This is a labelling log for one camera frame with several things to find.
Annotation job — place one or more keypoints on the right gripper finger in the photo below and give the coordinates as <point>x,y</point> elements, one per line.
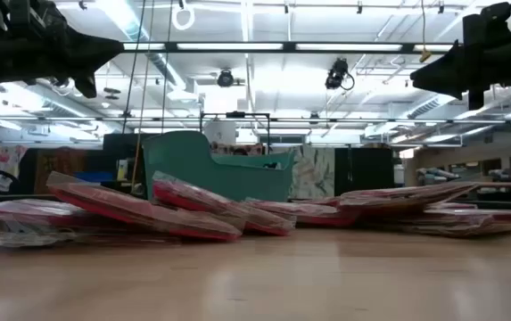
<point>476,99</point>
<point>442,73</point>

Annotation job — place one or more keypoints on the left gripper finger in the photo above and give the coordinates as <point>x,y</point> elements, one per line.
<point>94,51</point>
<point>86,87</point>

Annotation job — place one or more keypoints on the teal plastic basket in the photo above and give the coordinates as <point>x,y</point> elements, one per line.
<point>179,165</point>

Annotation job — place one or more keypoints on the yellow hanging tag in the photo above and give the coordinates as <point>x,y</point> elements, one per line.
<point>425,55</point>

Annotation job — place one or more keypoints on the orange patterned cloth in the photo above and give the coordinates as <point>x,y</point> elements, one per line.
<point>59,169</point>

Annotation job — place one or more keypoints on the blue box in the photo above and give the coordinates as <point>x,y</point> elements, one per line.
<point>92,177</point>

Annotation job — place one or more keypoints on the floral patterned cloth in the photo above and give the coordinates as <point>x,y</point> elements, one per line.
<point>1,165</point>

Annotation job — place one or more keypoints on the black cabinet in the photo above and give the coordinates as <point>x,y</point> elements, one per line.
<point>364,171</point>

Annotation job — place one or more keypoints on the white bucket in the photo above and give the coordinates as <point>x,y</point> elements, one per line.
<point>220,132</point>

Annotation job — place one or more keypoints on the stack of fabric rolls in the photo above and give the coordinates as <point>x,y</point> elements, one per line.
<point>224,148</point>

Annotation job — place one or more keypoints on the leaf patterned panel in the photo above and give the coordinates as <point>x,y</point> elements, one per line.
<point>313,171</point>

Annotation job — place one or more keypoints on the black overhead camera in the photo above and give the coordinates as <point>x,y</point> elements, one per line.
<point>337,73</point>

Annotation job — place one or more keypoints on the black metal rack frame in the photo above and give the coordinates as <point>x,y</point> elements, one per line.
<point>201,129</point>

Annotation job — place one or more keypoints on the black aluminium rig frame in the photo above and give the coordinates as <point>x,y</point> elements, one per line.
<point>288,46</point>

